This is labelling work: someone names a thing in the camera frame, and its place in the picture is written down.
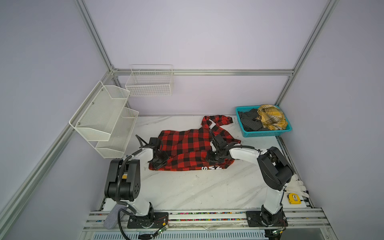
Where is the white mesh wall shelf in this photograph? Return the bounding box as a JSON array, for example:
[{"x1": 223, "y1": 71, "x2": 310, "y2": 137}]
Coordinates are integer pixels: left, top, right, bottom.
[{"x1": 69, "y1": 82, "x2": 139, "y2": 159}]

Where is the red black plaid shirt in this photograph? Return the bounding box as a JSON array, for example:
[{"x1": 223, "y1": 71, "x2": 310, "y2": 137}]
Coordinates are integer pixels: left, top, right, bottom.
[{"x1": 149, "y1": 115, "x2": 241, "y2": 171}]

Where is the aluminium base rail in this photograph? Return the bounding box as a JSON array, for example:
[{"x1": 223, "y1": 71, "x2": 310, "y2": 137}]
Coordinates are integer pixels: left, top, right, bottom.
[{"x1": 80, "y1": 208, "x2": 337, "y2": 240}]

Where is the yellow plaid shirt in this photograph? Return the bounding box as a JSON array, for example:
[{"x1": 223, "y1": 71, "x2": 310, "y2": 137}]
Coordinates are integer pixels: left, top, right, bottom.
[{"x1": 258, "y1": 105, "x2": 288, "y2": 131}]

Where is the white work glove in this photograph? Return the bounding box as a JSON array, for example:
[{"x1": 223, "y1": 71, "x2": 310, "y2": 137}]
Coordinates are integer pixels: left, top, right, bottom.
[{"x1": 286, "y1": 174, "x2": 310, "y2": 198}]

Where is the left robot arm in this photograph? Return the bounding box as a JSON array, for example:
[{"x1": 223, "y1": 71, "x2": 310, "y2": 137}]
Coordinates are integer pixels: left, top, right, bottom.
[{"x1": 104, "y1": 136, "x2": 169, "y2": 240}]

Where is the white wire wall basket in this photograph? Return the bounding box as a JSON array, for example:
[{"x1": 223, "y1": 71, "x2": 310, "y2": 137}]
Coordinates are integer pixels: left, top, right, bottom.
[{"x1": 125, "y1": 65, "x2": 174, "y2": 97}]

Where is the teal plastic basket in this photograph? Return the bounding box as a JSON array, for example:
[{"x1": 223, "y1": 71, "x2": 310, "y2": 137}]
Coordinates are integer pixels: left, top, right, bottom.
[{"x1": 236, "y1": 106, "x2": 292, "y2": 138}]

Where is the yellow tape measure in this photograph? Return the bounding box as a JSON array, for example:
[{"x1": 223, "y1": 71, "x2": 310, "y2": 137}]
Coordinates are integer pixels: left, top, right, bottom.
[{"x1": 288, "y1": 193, "x2": 301, "y2": 205}]

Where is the dark grey shirt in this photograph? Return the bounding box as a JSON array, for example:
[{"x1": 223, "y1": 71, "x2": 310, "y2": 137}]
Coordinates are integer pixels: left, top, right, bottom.
[{"x1": 238, "y1": 109, "x2": 269, "y2": 132}]

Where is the grey foam pad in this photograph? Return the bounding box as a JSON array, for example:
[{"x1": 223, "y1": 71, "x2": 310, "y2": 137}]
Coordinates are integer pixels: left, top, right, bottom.
[{"x1": 104, "y1": 205, "x2": 127, "y2": 230}]

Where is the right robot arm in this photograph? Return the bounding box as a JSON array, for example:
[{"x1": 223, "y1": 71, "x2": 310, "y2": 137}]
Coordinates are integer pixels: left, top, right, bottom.
[{"x1": 207, "y1": 131, "x2": 294, "y2": 227}]

